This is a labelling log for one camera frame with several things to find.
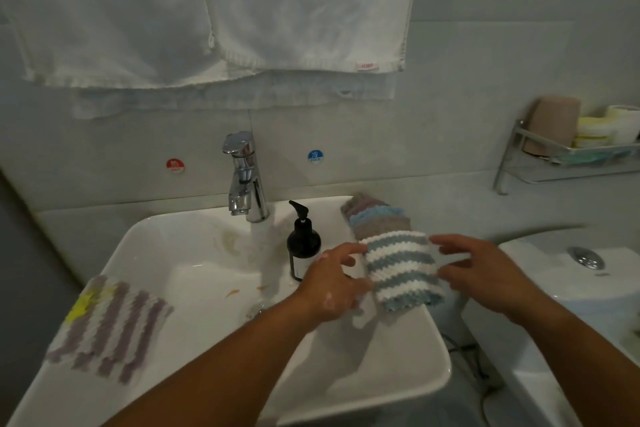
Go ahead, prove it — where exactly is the person's right hand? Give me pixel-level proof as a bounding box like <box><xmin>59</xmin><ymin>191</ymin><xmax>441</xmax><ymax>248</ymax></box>
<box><xmin>429</xmin><ymin>234</ymin><xmax>544</xmax><ymax>325</ymax></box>

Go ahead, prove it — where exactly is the person's left hand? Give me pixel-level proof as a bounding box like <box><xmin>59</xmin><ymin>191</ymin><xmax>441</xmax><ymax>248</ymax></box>
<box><xmin>292</xmin><ymin>242</ymin><xmax>374</xmax><ymax>333</ymax></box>

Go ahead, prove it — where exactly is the blue white striped cloth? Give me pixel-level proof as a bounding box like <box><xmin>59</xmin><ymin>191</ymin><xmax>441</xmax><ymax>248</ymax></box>
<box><xmin>359</xmin><ymin>230</ymin><xmax>446</xmax><ymax>314</ymax></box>

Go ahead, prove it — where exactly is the person's left forearm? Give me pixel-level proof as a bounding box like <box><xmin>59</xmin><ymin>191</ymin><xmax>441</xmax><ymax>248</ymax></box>
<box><xmin>102</xmin><ymin>294</ymin><xmax>322</xmax><ymax>427</ymax></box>

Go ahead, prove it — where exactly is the person's right forearm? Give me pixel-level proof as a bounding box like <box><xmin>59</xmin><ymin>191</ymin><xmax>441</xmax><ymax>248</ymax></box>
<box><xmin>514</xmin><ymin>298</ymin><xmax>640</xmax><ymax>427</ymax></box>

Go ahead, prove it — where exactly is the black soap pump bottle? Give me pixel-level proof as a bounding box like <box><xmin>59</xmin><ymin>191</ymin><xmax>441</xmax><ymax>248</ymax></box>
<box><xmin>286</xmin><ymin>200</ymin><xmax>323</xmax><ymax>283</ymax></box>

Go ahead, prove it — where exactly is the light blue folded cloth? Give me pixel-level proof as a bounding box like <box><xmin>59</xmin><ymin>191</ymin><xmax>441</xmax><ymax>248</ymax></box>
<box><xmin>348</xmin><ymin>205</ymin><xmax>406</xmax><ymax>228</ymax></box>

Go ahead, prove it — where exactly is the grey brown folded cloth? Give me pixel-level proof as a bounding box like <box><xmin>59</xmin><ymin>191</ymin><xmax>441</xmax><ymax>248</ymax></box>
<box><xmin>341</xmin><ymin>192</ymin><xmax>389</xmax><ymax>218</ymax></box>

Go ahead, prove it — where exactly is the chrome flush button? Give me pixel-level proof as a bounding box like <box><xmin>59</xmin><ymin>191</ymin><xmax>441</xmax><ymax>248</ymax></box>
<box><xmin>567</xmin><ymin>246</ymin><xmax>606</xmax><ymax>271</ymax></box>

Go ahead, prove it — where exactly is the white ceramic sink basin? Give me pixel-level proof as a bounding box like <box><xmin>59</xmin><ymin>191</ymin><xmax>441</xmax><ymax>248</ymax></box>
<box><xmin>7</xmin><ymin>195</ymin><xmax>453</xmax><ymax>427</ymax></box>

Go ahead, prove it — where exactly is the chrome faucet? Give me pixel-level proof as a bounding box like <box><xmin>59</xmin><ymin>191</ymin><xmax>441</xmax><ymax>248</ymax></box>
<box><xmin>222</xmin><ymin>131</ymin><xmax>271</xmax><ymax>224</ymax></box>

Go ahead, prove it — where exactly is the brown plastic cup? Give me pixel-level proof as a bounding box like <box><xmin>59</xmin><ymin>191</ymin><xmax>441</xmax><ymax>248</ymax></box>
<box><xmin>522</xmin><ymin>96</ymin><xmax>582</xmax><ymax>157</ymax></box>

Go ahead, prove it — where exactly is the teal item on shelf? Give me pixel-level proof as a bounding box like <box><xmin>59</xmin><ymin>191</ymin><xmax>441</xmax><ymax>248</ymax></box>
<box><xmin>559</xmin><ymin>148</ymin><xmax>632</xmax><ymax>166</ymax></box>

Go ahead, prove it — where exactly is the yellow white jar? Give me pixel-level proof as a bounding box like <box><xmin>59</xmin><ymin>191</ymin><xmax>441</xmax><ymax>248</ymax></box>
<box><xmin>573</xmin><ymin>116</ymin><xmax>617</xmax><ymax>149</ymax></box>

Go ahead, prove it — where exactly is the white round jar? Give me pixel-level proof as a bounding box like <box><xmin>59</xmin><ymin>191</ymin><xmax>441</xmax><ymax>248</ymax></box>
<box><xmin>604</xmin><ymin>104</ymin><xmax>640</xmax><ymax>145</ymax></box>

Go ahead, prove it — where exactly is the thin white hanging cloth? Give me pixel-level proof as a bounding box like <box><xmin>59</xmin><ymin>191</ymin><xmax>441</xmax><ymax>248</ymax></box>
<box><xmin>70</xmin><ymin>68</ymin><xmax>399</xmax><ymax>120</ymax></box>

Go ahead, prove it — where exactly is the purple striped stained cloth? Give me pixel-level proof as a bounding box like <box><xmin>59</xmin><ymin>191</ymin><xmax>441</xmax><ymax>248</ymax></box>
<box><xmin>45</xmin><ymin>274</ymin><xmax>175</xmax><ymax>386</ymax></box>

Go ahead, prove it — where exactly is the white hanging towel with label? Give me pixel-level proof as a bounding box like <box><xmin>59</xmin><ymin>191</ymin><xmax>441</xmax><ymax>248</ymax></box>
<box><xmin>192</xmin><ymin>0</ymin><xmax>424</xmax><ymax>74</ymax></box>

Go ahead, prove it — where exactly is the grey cable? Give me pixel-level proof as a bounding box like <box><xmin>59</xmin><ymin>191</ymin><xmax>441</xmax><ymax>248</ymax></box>
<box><xmin>442</xmin><ymin>334</ymin><xmax>503</xmax><ymax>427</ymax></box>

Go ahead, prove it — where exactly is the metal wall shelf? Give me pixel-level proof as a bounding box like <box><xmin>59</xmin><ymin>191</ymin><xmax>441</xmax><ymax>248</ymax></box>
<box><xmin>493</xmin><ymin>119</ymin><xmax>640</xmax><ymax>196</ymax></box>

